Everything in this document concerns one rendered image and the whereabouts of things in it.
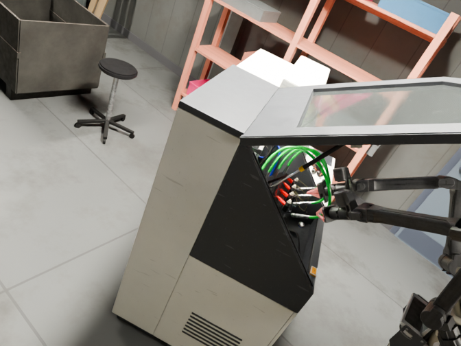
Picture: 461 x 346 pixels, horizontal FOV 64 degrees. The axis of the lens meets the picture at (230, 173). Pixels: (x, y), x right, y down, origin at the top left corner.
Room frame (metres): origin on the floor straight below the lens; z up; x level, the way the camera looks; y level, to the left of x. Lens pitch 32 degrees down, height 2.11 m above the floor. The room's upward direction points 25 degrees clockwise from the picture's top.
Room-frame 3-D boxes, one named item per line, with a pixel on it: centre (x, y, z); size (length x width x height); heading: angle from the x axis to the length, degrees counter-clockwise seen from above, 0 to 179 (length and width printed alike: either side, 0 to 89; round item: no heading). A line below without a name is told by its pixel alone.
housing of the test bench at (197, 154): (1.97, 0.10, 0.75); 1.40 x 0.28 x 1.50; 175
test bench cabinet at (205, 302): (1.58, -0.30, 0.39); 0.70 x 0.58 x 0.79; 175
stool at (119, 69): (3.13, 1.37, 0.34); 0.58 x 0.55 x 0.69; 152
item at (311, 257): (1.56, -0.57, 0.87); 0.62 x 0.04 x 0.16; 175
